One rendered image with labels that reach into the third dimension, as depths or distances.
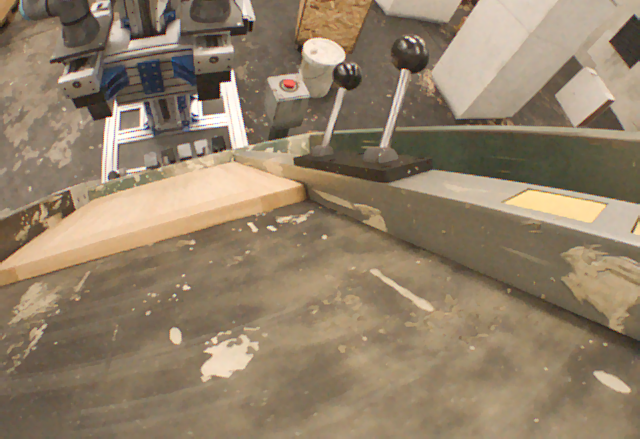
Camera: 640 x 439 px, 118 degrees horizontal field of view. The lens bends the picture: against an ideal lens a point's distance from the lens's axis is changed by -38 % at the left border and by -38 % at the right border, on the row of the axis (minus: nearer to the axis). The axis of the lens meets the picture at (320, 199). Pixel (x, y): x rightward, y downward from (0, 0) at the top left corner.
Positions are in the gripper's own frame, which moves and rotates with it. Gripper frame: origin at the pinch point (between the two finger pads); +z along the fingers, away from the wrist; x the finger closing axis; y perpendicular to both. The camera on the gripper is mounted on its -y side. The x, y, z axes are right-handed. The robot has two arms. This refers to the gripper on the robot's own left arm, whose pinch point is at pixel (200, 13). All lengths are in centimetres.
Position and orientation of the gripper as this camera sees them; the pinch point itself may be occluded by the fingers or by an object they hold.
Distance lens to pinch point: 61.2
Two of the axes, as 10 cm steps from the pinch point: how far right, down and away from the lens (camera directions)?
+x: 9.4, -1.5, 3.1
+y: 3.4, 6.0, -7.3
